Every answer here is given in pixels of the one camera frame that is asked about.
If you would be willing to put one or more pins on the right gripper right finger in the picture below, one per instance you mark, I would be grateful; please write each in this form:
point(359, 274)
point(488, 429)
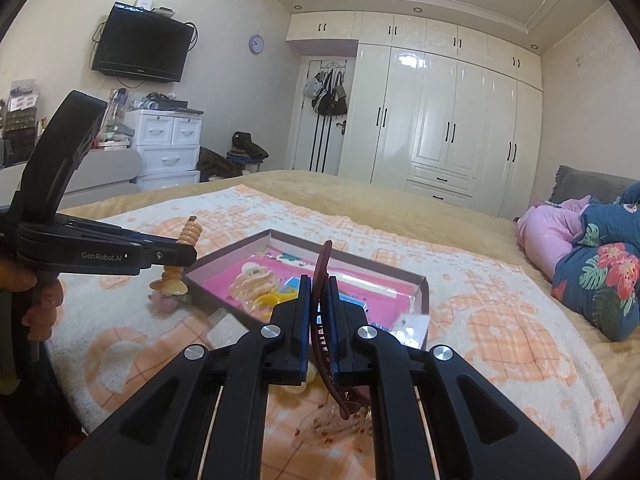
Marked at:
point(433, 414)

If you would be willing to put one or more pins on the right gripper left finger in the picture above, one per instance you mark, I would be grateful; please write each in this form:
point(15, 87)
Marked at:
point(203, 415)

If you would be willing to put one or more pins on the dark red hair clip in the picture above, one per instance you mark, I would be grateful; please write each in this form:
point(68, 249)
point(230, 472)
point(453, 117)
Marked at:
point(349, 400)

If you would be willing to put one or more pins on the dotted mesh scrunchie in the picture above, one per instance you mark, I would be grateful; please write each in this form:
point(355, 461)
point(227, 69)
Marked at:
point(325, 425)

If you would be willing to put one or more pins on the cream hair claw clip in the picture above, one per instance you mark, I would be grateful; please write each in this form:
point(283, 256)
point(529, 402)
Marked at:
point(253, 282)

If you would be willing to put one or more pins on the white card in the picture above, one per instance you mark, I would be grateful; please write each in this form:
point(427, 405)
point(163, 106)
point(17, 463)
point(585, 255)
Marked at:
point(411, 330)

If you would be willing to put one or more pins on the left hand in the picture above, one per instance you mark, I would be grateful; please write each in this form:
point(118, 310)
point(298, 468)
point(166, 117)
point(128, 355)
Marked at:
point(41, 316)

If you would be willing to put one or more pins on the grey chair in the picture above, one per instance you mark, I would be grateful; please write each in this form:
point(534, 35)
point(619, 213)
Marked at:
point(100, 175)

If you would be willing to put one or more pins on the orange white patterned blanket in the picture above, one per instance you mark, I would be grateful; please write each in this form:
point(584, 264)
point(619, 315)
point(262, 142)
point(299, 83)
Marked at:
point(108, 340)

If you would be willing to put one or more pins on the white drawer cabinet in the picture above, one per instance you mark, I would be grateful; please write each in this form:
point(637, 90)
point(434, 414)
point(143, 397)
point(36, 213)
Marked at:
point(169, 145)

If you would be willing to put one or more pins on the pink book with blue label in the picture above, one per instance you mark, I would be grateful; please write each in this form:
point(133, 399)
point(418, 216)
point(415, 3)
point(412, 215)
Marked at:
point(350, 284)

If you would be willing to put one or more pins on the shallow cardboard box tray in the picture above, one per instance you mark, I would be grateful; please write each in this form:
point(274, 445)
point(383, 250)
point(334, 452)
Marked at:
point(310, 279)

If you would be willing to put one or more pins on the dark brown clothes heap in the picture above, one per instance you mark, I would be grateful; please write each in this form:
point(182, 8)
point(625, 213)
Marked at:
point(213, 166)

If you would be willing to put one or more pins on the blue floral padded garment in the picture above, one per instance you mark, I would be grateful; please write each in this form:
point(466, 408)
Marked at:
point(599, 277)

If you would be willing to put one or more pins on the tan bed cover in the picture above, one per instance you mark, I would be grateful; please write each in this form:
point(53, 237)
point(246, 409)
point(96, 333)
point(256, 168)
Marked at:
point(386, 210)

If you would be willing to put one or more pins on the pink padded garment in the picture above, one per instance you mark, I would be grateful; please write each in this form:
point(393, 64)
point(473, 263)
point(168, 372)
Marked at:
point(546, 232)

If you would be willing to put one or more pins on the dark clothes pile on stool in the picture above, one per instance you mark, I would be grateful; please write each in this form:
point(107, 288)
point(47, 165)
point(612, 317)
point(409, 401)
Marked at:
point(245, 152)

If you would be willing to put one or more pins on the grey pillow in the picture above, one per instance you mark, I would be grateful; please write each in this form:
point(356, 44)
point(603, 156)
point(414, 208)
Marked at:
point(575, 183)

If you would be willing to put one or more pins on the white wardrobe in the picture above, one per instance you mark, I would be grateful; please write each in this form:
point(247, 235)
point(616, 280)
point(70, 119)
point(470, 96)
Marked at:
point(437, 109)

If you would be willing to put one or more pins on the white door with bags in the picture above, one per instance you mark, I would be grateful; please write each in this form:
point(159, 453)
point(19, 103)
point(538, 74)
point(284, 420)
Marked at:
point(316, 141)

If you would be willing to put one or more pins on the wall mounted black television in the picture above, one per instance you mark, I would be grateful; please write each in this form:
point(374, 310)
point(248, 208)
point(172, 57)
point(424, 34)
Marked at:
point(139, 44)

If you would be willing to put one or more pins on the purple wall clock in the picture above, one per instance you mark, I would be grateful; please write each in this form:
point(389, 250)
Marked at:
point(256, 44)

